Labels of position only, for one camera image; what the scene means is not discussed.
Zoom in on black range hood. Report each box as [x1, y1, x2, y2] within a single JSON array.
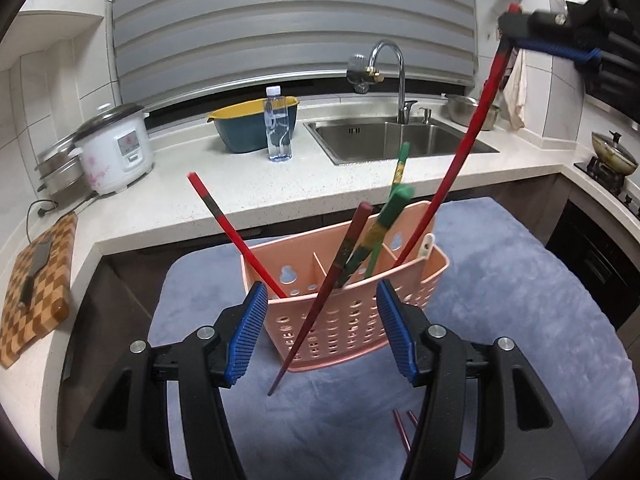
[[582, 72, 640, 128]]

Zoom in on stainless steel sink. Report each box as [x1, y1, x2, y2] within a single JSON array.
[[302, 117, 501, 166]]

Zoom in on steel mixing bowl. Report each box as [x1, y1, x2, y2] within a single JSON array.
[[444, 93, 501, 132]]

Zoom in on clear plastic water bottle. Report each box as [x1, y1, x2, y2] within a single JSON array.
[[264, 86, 293, 162]]

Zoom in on cream hanging towel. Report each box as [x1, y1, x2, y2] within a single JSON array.
[[501, 52, 528, 131]]

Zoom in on yellow and teal basin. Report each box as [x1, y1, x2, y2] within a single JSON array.
[[207, 96, 301, 154]]

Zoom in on checkered wooden cutting board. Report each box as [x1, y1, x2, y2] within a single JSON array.
[[0, 212, 78, 368]]

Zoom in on pink perforated utensil holder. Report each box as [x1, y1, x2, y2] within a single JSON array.
[[240, 200, 450, 373]]

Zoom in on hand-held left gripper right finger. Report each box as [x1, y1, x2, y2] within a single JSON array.
[[375, 279, 588, 480]]

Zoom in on chrome kitchen faucet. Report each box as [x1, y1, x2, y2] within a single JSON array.
[[346, 40, 418, 125]]

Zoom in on white rice cooker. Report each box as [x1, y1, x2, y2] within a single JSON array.
[[67, 102, 155, 197]]

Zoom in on black built-in oven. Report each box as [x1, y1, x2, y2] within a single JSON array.
[[545, 200, 640, 331]]

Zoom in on black power cable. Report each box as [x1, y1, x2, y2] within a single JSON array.
[[27, 192, 101, 233]]

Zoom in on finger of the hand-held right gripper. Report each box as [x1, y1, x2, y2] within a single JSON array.
[[515, 37, 640, 96], [499, 0, 640, 43]]

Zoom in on steel steamer pot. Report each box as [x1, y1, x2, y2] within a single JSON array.
[[34, 132, 88, 196]]

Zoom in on grey window blind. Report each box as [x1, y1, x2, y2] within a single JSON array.
[[107, 0, 476, 111]]

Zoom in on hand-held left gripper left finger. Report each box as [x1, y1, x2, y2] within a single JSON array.
[[60, 280, 271, 480]]

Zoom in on dark flat tool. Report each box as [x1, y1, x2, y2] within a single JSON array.
[[17, 240, 53, 310]]

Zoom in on black gas stove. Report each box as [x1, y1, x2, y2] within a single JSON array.
[[574, 157, 640, 221]]

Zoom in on pan with glass lid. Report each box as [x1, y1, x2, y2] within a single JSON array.
[[591, 130, 638, 177]]

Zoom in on green chopstick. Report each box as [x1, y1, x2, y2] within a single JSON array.
[[365, 142, 412, 278], [344, 184, 416, 288]]

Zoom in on blue-grey fleece blanket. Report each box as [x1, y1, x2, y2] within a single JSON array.
[[147, 196, 632, 480]]

